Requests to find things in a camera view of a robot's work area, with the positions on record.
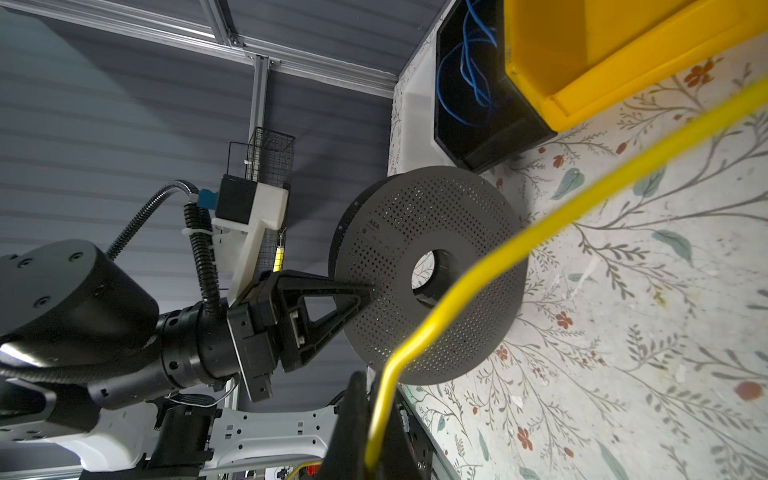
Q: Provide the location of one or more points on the floral table mat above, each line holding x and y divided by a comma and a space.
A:
640, 349

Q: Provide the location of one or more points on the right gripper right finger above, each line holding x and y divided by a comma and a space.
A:
395, 462

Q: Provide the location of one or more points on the black plastic bin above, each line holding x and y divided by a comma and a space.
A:
480, 118

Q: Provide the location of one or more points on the black wire mesh basket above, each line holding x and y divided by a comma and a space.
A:
266, 158

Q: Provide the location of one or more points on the grey perforated cable spool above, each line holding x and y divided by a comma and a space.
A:
410, 237

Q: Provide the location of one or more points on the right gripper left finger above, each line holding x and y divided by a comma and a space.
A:
345, 458

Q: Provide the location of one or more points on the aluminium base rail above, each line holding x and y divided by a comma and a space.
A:
430, 461

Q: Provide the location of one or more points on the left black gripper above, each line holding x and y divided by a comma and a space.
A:
270, 325

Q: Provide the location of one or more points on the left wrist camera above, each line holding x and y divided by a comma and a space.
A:
242, 211

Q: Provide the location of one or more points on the yellow black tool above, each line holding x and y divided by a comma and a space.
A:
279, 251

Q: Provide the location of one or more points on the yellow plastic bin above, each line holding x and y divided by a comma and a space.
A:
573, 59

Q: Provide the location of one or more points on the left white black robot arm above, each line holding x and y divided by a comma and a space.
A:
88, 361

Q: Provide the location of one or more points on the white plastic bin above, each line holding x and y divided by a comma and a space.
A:
411, 144

